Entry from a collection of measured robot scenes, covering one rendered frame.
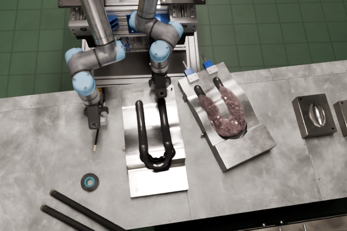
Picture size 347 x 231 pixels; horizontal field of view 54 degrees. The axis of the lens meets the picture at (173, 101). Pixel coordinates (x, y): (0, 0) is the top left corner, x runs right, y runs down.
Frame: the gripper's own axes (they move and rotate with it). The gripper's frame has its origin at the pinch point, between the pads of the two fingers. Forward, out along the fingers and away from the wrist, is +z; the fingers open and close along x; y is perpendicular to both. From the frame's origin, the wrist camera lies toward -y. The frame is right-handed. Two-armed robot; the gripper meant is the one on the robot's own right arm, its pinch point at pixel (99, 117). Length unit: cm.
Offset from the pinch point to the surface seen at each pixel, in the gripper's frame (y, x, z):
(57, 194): -29.9, 22.1, 11.2
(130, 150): -16.4, -12.2, 1.9
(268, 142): -21, -75, 4
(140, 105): 5.5, -18.9, 6.5
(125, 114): 1.9, -11.4, 6.3
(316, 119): -11, -104, 10
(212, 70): 20, -57, 7
